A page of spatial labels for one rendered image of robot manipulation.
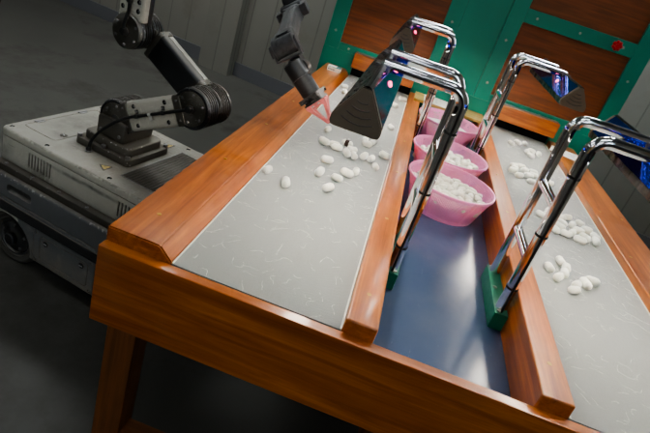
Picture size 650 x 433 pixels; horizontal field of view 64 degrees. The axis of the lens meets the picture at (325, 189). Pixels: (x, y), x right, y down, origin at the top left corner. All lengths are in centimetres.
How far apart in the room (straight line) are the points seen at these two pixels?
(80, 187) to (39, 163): 17
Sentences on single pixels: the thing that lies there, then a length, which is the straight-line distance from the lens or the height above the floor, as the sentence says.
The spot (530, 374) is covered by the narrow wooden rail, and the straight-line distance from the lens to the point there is 99.
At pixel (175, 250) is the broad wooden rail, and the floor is 75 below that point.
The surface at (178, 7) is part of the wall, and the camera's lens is 505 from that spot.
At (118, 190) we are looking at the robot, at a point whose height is 47.
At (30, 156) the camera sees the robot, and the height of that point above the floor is 42.
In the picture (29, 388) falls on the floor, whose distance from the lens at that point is 170.
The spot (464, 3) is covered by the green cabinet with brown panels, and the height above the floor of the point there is 121.
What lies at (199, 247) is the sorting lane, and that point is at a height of 74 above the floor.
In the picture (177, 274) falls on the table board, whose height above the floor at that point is 74.
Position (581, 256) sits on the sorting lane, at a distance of 157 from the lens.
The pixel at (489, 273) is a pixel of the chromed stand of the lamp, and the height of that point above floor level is 71.
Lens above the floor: 128
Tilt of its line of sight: 25 degrees down
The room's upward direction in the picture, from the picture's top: 19 degrees clockwise
